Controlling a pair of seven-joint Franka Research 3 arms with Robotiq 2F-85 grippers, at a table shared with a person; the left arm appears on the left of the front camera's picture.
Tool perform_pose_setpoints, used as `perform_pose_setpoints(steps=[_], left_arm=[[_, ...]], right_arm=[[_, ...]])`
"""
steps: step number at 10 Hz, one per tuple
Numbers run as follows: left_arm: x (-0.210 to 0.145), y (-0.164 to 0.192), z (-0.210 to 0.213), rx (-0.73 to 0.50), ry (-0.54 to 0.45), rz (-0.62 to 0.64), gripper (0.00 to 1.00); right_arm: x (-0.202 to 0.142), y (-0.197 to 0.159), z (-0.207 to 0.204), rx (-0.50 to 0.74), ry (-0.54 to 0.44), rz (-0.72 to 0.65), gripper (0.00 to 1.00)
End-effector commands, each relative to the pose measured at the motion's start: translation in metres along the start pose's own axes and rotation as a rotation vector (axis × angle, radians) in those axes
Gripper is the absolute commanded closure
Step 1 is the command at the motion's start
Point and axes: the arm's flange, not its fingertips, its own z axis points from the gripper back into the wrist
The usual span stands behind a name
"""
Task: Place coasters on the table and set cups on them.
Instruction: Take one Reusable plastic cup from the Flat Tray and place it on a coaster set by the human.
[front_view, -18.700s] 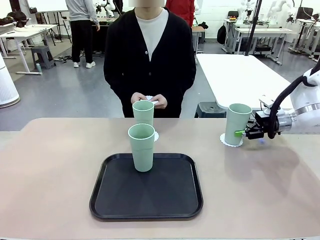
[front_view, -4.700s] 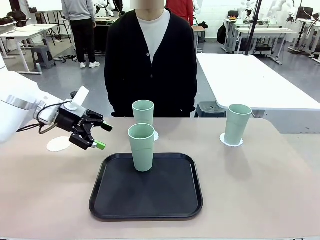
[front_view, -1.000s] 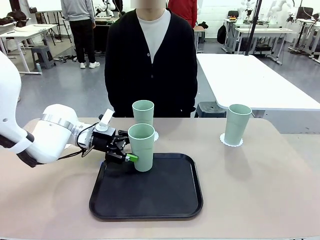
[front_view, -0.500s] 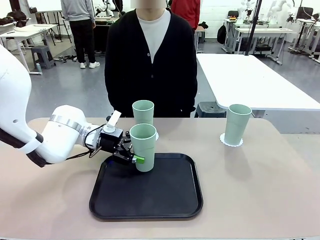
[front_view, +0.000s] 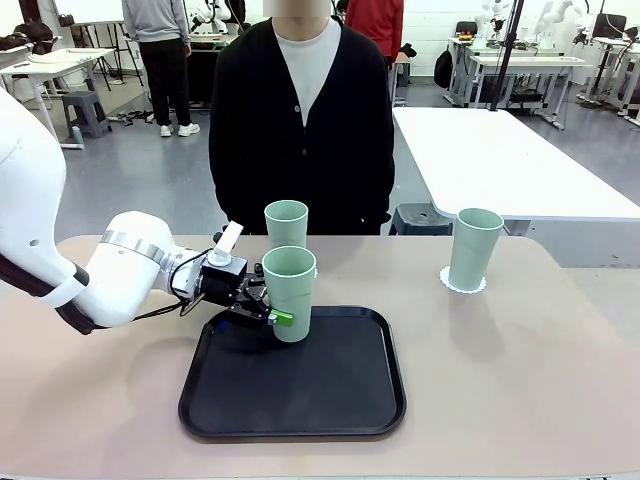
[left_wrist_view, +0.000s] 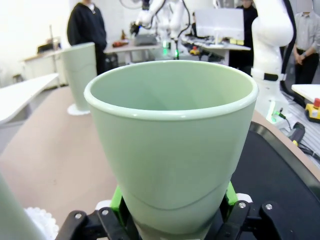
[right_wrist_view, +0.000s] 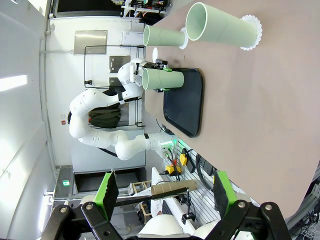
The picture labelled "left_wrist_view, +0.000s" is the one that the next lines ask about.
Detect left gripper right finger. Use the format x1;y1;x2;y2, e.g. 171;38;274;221
217;181;298;240

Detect cluttered white work desk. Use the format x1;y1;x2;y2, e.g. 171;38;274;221
182;34;252;66

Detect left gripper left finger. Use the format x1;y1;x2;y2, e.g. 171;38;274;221
55;186;138;240

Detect person in black hoodie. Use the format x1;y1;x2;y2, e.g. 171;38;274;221
66;0;108;76

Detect white scalloped paper coaster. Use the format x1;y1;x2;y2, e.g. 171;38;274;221
23;206;60;240

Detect white screen panel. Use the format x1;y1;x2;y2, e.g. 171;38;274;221
194;7;245;42

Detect beige desk with white legs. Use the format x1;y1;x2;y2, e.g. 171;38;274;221
103;41;161;66

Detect long white bench table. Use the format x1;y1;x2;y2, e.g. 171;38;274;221
21;48;63;86

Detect black floor cable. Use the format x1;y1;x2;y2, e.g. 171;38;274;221
296;141;320;162

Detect yellow emergency stop box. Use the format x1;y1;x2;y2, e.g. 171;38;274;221
304;97;320;123

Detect pale green plastic cup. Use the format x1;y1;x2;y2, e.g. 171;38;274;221
0;172;46;240
61;42;98;112
83;59;260;240

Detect black handheld device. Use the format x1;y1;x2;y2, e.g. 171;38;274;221
286;121;306;145

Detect black braided cable sleeve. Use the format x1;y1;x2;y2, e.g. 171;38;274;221
278;0;302;101

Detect small white table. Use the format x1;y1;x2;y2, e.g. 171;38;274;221
291;84;320;103

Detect large white rounded table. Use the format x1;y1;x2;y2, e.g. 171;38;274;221
0;72;60;126

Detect black plastic serving tray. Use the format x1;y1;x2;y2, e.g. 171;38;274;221
231;121;320;240

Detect person in grey shirt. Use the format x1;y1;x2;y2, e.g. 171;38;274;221
293;0;320;85

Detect person in black clothes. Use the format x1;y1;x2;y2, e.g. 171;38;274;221
228;0;259;76

